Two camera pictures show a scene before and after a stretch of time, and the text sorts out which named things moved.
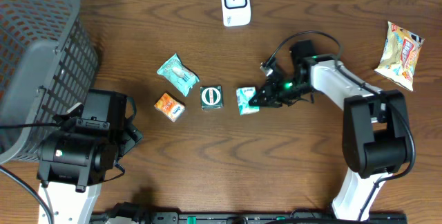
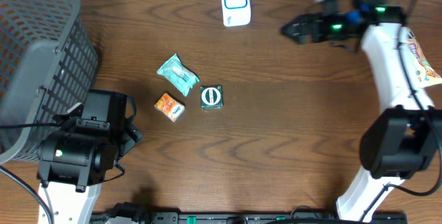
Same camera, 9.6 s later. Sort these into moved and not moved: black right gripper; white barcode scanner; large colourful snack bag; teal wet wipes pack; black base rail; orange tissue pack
Moved: black right gripper; large colourful snack bag
Not moved: orange tissue pack; teal wet wipes pack; black base rail; white barcode scanner
